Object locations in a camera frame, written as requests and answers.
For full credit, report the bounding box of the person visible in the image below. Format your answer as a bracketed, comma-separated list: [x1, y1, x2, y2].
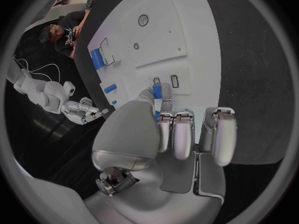
[38, 9, 92, 59]

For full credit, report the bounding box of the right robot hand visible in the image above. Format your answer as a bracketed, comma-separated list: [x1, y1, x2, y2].
[60, 97, 110, 125]

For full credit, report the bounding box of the blue short cylinder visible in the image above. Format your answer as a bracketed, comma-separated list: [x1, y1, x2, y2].
[103, 84, 117, 94]

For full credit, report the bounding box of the white cable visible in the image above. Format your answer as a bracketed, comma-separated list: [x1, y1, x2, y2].
[26, 63, 61, 83]
[13, 55, 30, 72]

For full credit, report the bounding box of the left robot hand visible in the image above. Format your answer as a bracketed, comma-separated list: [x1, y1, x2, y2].
[83, 82, 238, 224]

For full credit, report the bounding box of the blue long cylinder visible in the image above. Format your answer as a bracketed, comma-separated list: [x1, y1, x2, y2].
[90, 48, 106, 71]

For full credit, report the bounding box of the white task board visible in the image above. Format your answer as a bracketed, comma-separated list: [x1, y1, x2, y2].
[86, 0, 222, 144]

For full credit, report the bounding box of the blue block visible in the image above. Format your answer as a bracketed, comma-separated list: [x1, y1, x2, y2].
[152, 82, 163, 99]

